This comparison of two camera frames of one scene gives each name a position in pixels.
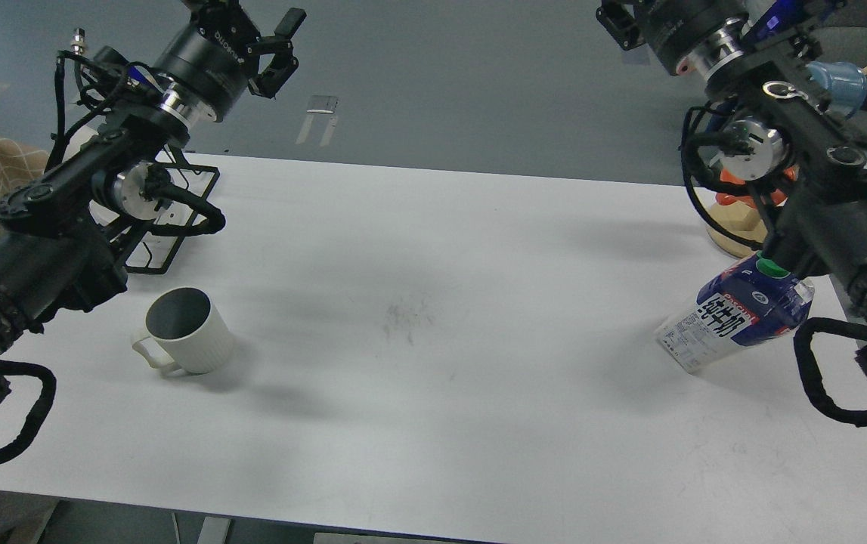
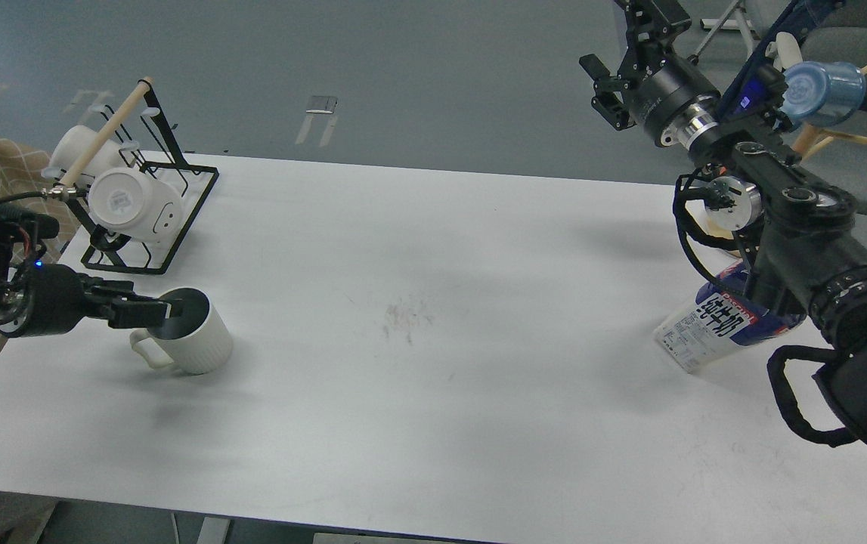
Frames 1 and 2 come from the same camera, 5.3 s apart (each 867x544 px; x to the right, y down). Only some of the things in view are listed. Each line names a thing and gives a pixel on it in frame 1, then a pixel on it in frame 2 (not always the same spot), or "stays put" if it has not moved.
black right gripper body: (667, 29) → (653, 82)
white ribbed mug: (192, 329) stays put
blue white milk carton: (748, 303) stays put
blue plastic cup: (847, 84) stays put
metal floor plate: (322, 104) stays put
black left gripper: (221, 54) → (59, 295)
